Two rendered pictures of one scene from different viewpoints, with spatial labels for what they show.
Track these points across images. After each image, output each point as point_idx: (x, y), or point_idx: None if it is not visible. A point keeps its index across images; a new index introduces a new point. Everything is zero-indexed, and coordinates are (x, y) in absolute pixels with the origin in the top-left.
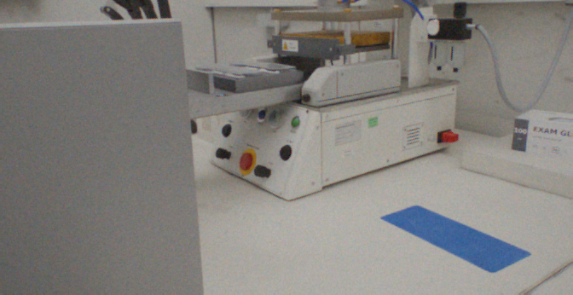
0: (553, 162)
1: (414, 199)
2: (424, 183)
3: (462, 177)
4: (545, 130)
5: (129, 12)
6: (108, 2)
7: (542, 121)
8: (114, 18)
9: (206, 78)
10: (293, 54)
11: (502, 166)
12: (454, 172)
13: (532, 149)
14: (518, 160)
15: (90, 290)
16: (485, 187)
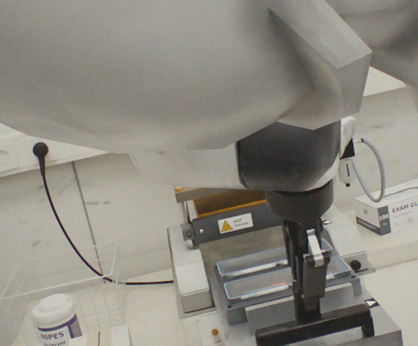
0: None
1: None
2: (395, 296)
3: (391, 276)
4: (400, 208)
5: (299, 251)
6: (318, 246)
7: (394, 202)
8: (325, 266)
9: (347, 293)
10: (244, 231)
11: (404, 250)
12: (376, 276)
13: (395, 228)
14: (410, 239)
15: None
16: None
